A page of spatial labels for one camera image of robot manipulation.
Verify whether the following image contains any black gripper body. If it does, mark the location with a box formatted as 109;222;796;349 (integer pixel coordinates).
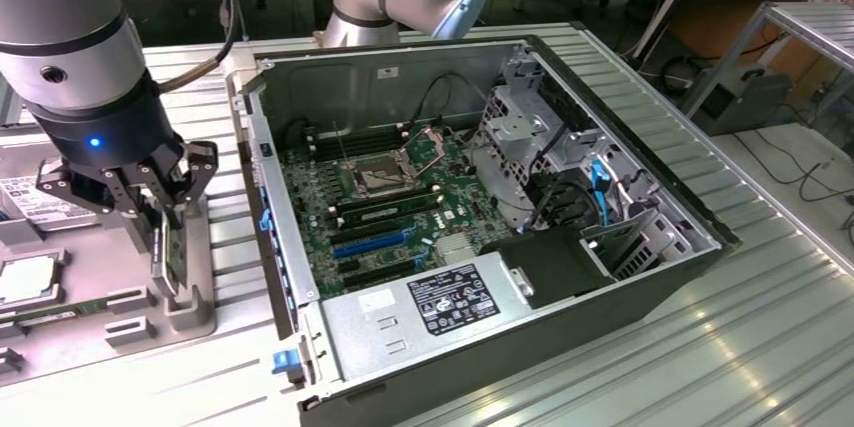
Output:
26;74;187;174

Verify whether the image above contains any black graphics card with fan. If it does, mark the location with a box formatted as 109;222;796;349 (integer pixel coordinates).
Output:
146;206;195;309

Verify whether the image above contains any hard disk with blue rails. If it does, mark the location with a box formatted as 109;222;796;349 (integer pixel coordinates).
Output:
0;174;101;234

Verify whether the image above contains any grey parts rack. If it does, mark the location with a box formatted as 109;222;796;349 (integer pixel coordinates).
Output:
0;186;218;379

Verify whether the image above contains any thin metal locking lever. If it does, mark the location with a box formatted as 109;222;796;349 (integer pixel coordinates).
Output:
330;119;358;171

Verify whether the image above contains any silver CPU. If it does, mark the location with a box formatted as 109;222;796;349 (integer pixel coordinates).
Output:
0;255;59;306

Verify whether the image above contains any black RAM slot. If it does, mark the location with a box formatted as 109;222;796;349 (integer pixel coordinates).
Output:
330;183;445;212
306;122;408;148
309;134;409;159

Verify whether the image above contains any long black expansion slot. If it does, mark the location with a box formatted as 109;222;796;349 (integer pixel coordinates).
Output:
342;272;409;296
325;222;416;248
337;257;421;286

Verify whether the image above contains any black RAM stick green label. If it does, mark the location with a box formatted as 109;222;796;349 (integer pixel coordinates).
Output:
334;194;442;226

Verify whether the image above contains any blue expansion slot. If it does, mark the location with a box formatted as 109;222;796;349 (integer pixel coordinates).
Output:
330;232;413;259

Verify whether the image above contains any metal socket cover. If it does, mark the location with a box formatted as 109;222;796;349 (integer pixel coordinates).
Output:
397;127;446;179

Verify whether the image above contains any green motherboard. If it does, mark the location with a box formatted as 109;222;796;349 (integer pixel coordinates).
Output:
276;124;532;298

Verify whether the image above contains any blue plastic case latch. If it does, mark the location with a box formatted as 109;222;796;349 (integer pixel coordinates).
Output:
268;349;300;379

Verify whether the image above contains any silver chipset heatsink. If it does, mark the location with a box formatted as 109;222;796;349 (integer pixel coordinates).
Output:
433;232;480;264

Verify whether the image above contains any grey power supply unit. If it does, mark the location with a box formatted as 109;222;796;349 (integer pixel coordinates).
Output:
317;251;538;384

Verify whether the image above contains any silver metal disk bay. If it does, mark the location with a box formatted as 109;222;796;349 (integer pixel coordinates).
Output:
473;57;605;236

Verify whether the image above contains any black plastic air shroud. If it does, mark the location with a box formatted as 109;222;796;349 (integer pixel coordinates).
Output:
477;224;618;311

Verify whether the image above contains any perforated metal bay cage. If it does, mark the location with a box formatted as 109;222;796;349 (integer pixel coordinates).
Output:
577;204;723;282

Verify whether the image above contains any open black PC case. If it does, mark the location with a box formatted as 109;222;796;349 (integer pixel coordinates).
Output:
221;21;745;427

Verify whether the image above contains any black stand pole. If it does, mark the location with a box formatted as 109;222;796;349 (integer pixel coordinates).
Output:
628;0;723;64

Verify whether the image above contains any metal slat side table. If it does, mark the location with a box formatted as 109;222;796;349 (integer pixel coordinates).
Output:
679;0;854;121

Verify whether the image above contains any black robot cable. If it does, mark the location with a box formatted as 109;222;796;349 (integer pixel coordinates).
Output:
158;0;240;94

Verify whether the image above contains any black wire bundle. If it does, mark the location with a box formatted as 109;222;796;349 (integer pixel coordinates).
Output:
529;169;601;231

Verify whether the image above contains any blue data wire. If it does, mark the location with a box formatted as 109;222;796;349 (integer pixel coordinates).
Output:
588;157;613;229

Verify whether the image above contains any grey wire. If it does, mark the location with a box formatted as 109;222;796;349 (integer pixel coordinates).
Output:
610;166;659;208

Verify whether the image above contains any black box with handle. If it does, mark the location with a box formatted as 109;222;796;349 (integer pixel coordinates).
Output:
692;68;795;124

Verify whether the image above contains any thin black cable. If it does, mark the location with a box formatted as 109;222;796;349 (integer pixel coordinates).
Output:
752;126;854;236

